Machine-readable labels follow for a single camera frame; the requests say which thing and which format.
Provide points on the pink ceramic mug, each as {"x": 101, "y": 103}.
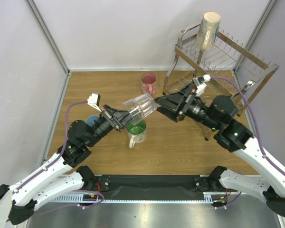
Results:
{"x": 149, "y": 83}

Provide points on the cream patterned ceramic mug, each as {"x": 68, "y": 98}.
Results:
{"x": 207, "y": 32}

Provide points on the clear glass cup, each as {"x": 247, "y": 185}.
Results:
{"x": 140, "y": 107}

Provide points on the white object bottom left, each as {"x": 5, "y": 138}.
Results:
{"x": 5, "y": 207}

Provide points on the aluminium left corner post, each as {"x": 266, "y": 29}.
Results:
{"x": 32, "y": 6}

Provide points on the blue plastic cup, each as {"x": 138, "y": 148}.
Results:
{"x": 91, "y": 119}

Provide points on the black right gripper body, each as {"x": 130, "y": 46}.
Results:
{"x": 185, "y": 101}

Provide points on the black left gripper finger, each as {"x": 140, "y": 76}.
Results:
{"x": 122, "y": 120}
{"x": 116, "y": 113}

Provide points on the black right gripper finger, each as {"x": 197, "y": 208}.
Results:
{"x": 168, "y": 113}
{"x": 175, "y": 101}

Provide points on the steel wire dish rack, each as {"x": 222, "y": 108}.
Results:
{"x": 227, "y": 60}

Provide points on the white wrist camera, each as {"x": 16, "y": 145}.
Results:
{"x": 94, "y": 100}
{"x": 200, "y": 84}

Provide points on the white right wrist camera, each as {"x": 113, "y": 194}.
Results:
{"x": 200, "y": 84}

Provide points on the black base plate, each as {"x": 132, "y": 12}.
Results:
{"x": 156, "y": 183}

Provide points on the aluminium corner post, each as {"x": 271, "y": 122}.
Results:
{"x": 32, "y": 6}
{"x": 261, "y": 22}

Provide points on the green interior white mug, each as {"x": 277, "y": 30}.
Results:
{"x": 136, "y": 132}

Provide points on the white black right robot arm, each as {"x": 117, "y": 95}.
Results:
{"x": 235, "y": 138}

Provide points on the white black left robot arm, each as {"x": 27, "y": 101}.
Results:
{"x": 62, "y": 172}

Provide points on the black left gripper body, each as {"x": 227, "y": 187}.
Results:
{"x": 105, "y": 124}

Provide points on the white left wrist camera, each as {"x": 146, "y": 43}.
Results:
{"x": 94, "y": 100}

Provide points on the aluminium slotted rail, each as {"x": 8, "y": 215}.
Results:
{"x": 153, "y": 197}

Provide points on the aluminium right corner post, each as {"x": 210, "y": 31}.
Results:
{"x": 261, "y": 22}

